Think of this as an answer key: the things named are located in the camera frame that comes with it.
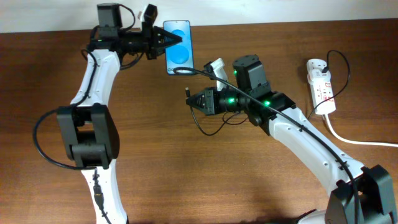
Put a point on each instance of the white usb charger adapter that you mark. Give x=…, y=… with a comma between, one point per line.
x=316, y=75

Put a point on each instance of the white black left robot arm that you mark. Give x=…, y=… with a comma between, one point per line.
x=88, y=131

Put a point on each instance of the blue screen smartphone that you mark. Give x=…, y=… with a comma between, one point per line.
x=181, y=54

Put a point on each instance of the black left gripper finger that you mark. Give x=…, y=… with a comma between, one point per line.
x=166, y=36
x=163, y=45

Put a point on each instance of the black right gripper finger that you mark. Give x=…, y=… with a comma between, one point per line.
x=195, y=98
x=199, y=108

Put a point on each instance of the white power strip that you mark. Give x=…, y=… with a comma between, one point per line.
x=321, y=92

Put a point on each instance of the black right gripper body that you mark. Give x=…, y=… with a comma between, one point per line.
x=228, y=101

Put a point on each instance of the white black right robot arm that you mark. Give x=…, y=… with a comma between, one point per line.
x=357, y=194

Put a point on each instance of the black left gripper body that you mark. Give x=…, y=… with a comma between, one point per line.
x=138, y=41

